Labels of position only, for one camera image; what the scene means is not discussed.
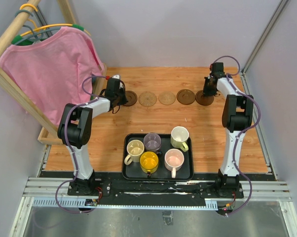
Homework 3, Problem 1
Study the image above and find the brown coaster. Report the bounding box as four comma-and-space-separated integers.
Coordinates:
195, 90, 214, 106
124, 91, 138, 107
176, 89, 195, 105

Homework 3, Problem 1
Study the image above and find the woven coaster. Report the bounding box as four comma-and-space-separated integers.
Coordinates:
139, 91, 157, 107
158, 91, 176, 105

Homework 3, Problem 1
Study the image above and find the pale green mug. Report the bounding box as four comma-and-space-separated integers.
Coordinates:
171, 126, 189, 152

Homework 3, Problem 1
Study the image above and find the pink mug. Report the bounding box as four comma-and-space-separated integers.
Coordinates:
164, 149, 185, 179

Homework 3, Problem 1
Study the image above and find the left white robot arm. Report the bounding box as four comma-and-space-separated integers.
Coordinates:
57, 75, 128, 196

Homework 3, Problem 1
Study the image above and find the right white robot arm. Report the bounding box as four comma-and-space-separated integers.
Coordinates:
200, 62, 254, 198

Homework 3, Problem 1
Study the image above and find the cream mug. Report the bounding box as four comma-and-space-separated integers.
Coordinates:
124, 140, 145, 165

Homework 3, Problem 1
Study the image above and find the purple mug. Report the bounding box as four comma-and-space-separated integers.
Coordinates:
143, 133, 162, 153

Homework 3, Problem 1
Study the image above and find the black serving tray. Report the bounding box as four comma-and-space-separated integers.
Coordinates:
122, 134, 194, 181

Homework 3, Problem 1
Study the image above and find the yellow mug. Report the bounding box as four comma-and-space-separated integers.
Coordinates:
140, 152, 159, 178

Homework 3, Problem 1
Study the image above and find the pink t-shirt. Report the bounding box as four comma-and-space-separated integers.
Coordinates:
0, 27, 104, 126

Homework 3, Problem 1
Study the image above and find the wooden clothes rack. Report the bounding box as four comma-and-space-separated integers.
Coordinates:
0, 0, 108, 146

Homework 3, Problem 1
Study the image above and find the grey-blue hanger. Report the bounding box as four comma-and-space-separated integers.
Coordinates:
15, 9, 59, 42

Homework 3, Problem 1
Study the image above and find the yellow hanger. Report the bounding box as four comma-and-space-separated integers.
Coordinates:
21, 0, 78, 36

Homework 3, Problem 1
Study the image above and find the green hanger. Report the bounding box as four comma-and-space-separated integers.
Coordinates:
10, 24, 85, 45

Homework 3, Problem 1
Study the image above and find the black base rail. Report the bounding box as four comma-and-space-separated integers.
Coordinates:
38, 170, 277, 210

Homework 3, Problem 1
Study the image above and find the aluminium frame post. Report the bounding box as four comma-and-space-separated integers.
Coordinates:
239, 0, 291, 75

